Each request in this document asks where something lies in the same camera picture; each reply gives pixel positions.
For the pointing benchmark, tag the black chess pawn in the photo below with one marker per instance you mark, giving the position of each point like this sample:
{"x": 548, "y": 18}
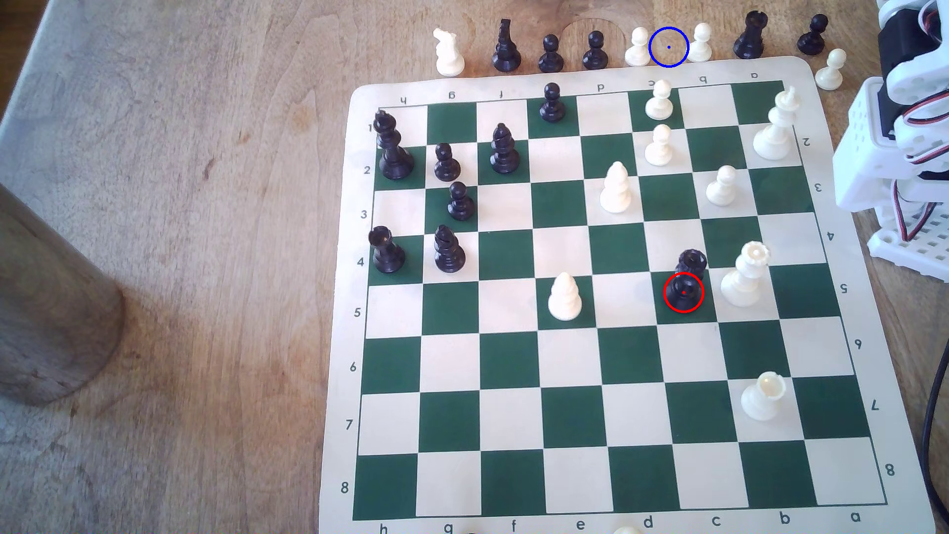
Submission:
{"x": 447, "y": 168}
{"x": 812, "y": 41}
{"x": 595, "y": 56}
{"x": 552, "y": 109}
{"x": 551, "y": 59}
{"x": 461, "y": 207}

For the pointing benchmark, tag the green white chess mat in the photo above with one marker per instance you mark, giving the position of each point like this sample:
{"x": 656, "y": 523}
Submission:
{"x": 511, "y": 356}

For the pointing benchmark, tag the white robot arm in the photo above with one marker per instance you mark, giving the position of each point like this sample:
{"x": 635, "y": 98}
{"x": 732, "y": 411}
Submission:
{"x": 864, "y": 159}

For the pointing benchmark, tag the black chess king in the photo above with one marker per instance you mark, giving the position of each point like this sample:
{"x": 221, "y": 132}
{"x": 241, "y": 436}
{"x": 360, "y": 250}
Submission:
{"x": 394, "y": 159}

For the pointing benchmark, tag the brown wooden cylinder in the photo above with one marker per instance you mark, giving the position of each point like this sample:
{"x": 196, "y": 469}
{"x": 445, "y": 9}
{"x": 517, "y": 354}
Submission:
{"x": 44, "y": 319}

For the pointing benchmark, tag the white chess king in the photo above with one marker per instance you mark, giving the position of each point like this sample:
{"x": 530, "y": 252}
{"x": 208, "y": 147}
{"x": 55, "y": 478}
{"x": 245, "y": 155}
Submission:
{"x": 773, "y": 137}

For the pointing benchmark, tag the white chess bishop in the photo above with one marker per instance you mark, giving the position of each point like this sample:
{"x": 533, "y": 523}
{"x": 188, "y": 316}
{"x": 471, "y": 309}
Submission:
{"x": 615, "y": 194}
{"x": 565, "y": 302}

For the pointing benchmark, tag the white chess queen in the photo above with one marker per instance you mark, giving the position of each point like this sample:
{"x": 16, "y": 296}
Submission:
{"x": 741, "y": 285}

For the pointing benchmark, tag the black chess bishop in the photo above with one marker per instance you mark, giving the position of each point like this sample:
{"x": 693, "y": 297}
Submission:
{"x": 448, "y": 256}
{"x": 504, "y": 156}

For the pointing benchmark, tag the white chess rook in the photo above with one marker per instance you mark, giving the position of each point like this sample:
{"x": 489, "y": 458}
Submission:
{"x": 762, "y": 400}

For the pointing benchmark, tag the white chess pawn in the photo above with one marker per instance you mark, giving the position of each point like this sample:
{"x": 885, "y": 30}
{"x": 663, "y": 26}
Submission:
{"x": 637, "y": 53}
{"x": 721, "y": 191}
{"x": 659, "y": 107}
{"x": 658, "y": 152}
{"x": 830, "y": 75}
{"x": 626, "y": 530}
{"x": 701, "y": 49}

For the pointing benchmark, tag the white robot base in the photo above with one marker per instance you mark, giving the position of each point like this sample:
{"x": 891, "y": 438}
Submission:
{"x": 919, "y": 248}

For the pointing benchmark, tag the black chess queen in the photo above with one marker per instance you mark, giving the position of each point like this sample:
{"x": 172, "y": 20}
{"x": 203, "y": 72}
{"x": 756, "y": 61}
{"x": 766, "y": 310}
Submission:
{"x": 683, "y": 291}

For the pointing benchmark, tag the white chess knight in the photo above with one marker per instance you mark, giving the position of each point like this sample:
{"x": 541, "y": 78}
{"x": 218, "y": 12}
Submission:
{"x": 448, "y": 59}

